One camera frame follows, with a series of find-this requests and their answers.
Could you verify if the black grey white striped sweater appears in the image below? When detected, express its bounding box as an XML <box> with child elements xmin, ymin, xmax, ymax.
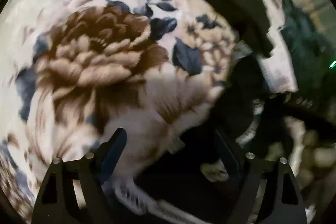
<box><xmin>135</xmin><ymin>55</ymin><xmax>293</xmax><ymax>223</ymax></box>

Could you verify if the dark green plush blanket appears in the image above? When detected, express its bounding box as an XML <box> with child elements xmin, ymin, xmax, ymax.
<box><xmin>280</xmin><ymin>0</ymin><xmax>335</xmax><ymax>134</ymax></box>

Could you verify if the floral bed blanket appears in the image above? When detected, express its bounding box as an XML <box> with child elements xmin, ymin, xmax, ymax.
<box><xmin>1</xmin><ymin>0</ymin><xmax>242</xmax><ymax>223</ymax></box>

